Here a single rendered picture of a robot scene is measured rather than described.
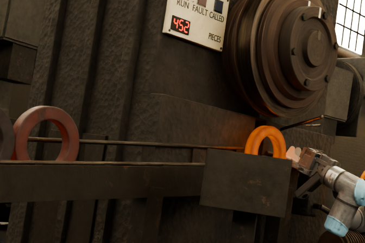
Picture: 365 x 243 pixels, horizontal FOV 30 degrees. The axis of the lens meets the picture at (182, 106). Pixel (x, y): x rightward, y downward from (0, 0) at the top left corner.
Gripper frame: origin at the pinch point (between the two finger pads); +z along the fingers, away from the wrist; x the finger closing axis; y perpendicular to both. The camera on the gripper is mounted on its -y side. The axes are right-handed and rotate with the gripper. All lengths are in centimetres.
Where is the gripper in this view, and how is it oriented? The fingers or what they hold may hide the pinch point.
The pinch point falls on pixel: (282, 157)
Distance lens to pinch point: 240.0
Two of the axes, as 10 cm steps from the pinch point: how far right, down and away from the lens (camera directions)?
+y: 3.6, -9.2, -1.3
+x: -6.9, -1.7, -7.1
